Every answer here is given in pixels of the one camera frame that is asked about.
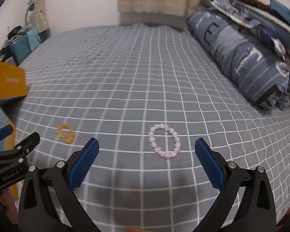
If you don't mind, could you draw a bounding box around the yellow amber bead bracelet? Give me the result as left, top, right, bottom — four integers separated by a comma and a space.
56, 124, 76, 144

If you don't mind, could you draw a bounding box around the pink bead bracelet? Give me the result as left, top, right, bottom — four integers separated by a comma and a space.
148, 122, 181, 160

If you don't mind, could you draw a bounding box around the open yellow white jewelry box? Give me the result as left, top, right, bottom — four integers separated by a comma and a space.
0, 61, 28, 198

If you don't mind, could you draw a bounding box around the person's left hand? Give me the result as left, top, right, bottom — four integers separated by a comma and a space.
0, 188, 18, 224

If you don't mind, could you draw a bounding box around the teal suitcase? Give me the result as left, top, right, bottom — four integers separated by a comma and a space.
9, 28, 42, 66

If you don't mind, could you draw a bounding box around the blue desk lamp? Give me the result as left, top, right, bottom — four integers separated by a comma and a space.
25, 0, 35, 26

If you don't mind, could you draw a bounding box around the beige side curtain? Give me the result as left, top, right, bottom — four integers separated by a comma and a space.
32, 0, 49, 32

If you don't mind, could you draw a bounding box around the blue patterned rolled duvet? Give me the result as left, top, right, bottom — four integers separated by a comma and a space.
187, 7, 290, 111

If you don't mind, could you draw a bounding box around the grey checked bed sheet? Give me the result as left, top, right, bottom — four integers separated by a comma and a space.
8, 24, 290, 231

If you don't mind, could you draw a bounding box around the patterned pillow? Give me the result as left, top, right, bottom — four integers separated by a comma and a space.
206, 0, 290, 67

